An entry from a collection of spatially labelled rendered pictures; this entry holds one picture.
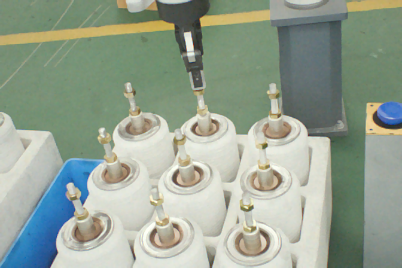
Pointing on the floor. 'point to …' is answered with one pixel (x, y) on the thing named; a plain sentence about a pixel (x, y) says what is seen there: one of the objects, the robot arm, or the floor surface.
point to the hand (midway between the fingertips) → (197, 75)
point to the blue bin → (49, 218)
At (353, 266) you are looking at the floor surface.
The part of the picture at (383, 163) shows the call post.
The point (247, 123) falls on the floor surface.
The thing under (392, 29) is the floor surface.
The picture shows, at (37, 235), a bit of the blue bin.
